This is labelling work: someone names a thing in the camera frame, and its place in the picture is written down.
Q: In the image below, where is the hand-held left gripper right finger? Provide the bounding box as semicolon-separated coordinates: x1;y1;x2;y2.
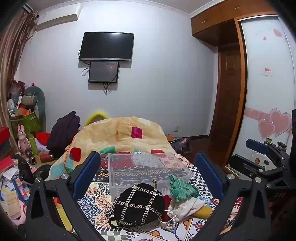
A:
192;152;272;241

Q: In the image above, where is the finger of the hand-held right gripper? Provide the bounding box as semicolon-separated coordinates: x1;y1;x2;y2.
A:
228;154;287;183
245;138;289;160

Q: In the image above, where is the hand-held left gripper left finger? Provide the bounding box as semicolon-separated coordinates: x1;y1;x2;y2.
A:
24;151;109;241

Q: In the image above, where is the green knit cloth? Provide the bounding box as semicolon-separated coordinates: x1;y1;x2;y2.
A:
168;174;200;202

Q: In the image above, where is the white cloth pouch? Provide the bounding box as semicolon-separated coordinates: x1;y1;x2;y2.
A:
162;197;207;230

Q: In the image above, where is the red cloth pouch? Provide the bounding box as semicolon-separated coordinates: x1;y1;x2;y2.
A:
162;195;173;223

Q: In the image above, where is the clear plastic box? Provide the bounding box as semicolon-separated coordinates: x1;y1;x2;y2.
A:
107;152;193;197

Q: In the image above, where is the black chain-trimmed bag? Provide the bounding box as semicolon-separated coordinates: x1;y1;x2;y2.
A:
105;180;166;229

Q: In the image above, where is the small pink heart decal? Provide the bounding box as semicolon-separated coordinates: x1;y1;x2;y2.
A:
258;118;275;139

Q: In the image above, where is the colourful patterned bedsheet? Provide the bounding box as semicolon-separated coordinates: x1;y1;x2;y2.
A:
53;151;243;241

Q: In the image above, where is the large pink heart decal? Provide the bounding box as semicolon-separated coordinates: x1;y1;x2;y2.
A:
269;108;292;137

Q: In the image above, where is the grey purple backpack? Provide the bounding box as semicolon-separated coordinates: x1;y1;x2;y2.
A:
171;137;192;154

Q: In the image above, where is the red thermos flask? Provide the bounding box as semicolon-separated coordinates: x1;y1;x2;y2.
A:
39;153;55;163

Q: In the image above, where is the yellow patchwork blanket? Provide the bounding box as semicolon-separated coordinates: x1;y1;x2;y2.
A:
45;116;173;181

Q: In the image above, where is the dark purple coat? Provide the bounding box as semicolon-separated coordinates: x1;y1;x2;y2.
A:
46;111;81;156

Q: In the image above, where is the red cloth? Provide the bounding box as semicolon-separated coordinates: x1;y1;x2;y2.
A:
36;132;50;144

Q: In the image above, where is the black cylinder flask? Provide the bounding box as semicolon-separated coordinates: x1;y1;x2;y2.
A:
25;149;37;165

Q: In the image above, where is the brown wooden door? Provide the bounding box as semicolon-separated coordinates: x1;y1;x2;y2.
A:
209;44;241;149

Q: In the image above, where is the green bottle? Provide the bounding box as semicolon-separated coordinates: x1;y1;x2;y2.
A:
28;135;39;155

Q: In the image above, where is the black plastic bag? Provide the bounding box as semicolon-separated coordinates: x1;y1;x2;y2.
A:
14;155;35;183

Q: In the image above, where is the pink rabbit figure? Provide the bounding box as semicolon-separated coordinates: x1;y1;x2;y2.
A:
17;125;28;155

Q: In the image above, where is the green cardboard box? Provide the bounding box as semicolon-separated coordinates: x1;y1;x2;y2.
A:
10;112;43;139

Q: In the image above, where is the pile of papers and boxes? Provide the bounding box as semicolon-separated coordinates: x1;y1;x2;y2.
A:
0;167;31;223

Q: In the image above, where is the pink book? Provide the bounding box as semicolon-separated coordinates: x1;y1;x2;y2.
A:
0;156;15;173

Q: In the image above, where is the grey green plush toy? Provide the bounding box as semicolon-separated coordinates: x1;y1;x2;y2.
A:
24;86;46;121

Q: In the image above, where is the red box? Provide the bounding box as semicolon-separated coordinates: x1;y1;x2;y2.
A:
0;126;10;144

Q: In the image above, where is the wooden overhead cabinet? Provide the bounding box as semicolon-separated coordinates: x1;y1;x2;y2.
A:
191;0;278;47

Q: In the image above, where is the striped pink curtain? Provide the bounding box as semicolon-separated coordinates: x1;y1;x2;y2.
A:
0;9;37;130

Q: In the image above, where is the white air conditioner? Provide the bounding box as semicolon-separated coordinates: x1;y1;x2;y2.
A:
35;3;82;30

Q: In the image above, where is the yellow fuzzy ring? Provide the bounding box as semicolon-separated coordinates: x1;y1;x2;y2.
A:
84;110;110;127

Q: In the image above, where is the small black wall monitor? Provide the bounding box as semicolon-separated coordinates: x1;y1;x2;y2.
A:
88;61;120;83

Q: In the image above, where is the black wall television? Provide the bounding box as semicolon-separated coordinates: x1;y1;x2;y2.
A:
79;32;134;62

